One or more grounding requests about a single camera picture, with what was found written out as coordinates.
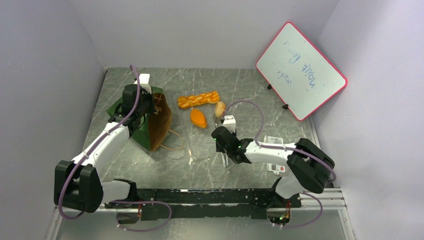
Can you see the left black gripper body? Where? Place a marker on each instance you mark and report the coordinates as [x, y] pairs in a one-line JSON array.
[[147, 105]]

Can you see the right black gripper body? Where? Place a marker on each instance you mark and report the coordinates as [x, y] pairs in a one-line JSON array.
[[221, 135]]

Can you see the green paper bag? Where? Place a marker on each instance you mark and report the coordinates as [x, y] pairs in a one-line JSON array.
[[150, 123]]

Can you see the round pale fake bun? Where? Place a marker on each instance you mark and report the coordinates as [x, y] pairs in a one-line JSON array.
[[219, 110]]

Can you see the braided fake bread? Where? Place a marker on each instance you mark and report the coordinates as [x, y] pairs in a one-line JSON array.
[[184, 102]]

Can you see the long metal tweezers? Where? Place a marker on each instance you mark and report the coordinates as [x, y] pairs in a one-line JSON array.
[[225, 159]]

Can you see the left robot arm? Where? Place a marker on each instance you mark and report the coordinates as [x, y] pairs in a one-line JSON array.
[[77, 184]]

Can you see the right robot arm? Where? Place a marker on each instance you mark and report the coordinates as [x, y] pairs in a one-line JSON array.
[[309, 168]]

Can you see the red framed whiteboard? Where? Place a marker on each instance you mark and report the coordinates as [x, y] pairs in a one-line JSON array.
[[299, 73]]

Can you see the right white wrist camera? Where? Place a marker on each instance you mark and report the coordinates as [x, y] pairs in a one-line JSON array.
[[229, 122]]

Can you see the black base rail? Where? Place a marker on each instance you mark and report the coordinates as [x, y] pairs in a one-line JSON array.
[[205, 203]]

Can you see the aluminium frame rail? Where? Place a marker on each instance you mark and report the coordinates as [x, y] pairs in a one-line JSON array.
[[311, 211]]

